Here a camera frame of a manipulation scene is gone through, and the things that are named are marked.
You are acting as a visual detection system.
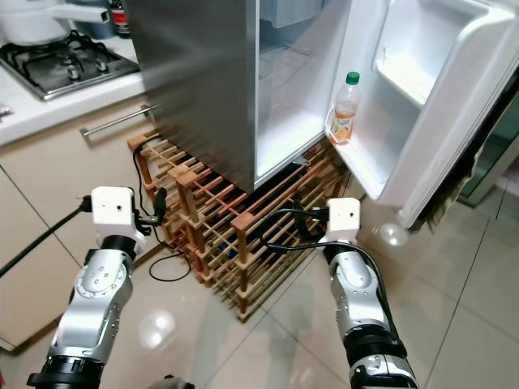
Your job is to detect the orange juice bottle green cap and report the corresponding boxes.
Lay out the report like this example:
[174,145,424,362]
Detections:
[330,71,362,147]

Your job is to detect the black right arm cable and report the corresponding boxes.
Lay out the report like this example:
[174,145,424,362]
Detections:
[264,207,406,325]

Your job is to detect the grey robot foot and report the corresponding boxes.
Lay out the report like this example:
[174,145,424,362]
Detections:
[150,374,195,389]

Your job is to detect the thin black cable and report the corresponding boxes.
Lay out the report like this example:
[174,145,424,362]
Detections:
[150,250,197,283]

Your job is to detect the white fridge door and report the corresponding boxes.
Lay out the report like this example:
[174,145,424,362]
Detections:
[327,0,519,232]

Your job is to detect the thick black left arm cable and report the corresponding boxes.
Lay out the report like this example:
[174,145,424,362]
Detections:
[0,199,94,278]

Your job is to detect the white cooking pot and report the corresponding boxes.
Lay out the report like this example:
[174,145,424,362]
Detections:
[0,0,111,47]

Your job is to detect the silver fridge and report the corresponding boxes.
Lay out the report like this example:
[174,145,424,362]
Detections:
[126,0,354,194]

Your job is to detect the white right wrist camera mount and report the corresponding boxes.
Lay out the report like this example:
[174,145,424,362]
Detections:
[324,197,362,244]

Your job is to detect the dark bottle red label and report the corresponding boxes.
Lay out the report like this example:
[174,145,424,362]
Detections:
[109,0,133,40]

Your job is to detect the steel gas stove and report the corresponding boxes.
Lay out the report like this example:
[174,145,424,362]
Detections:
[0,31,141,102]

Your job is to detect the long metal drawer handle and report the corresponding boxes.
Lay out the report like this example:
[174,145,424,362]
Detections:
[79,104,160,139]

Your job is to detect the beige kitchen cabinet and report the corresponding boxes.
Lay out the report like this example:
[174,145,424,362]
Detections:
[0,97,179,353]

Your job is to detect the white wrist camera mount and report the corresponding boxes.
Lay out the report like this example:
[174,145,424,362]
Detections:
[324,197,362,244]
[89,186,152,241]

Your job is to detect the wooden wine rack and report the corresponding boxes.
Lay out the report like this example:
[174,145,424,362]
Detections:
[127,128,354,323]

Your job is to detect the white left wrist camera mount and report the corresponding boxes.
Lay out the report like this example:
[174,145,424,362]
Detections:
[89,186,152,241]

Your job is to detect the glass door cabinet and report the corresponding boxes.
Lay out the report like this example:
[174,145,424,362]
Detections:
[458,101,519,207]

